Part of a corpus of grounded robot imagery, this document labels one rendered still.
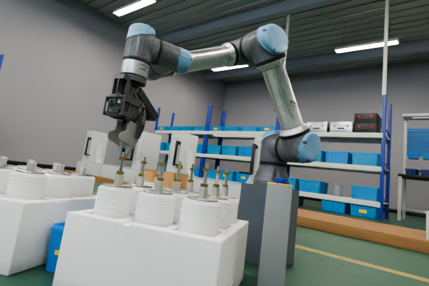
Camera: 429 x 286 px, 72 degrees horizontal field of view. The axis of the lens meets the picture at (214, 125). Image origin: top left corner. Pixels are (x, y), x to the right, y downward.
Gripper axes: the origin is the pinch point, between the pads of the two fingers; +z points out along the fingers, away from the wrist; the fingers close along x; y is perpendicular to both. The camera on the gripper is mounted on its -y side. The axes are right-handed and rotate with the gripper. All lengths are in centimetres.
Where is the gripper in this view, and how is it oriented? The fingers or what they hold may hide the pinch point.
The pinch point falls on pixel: (126, 151)
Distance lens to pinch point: 84.5
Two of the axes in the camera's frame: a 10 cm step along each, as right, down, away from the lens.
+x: 8.7, 0.3, -4.8
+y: -4.7, -2.1, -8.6
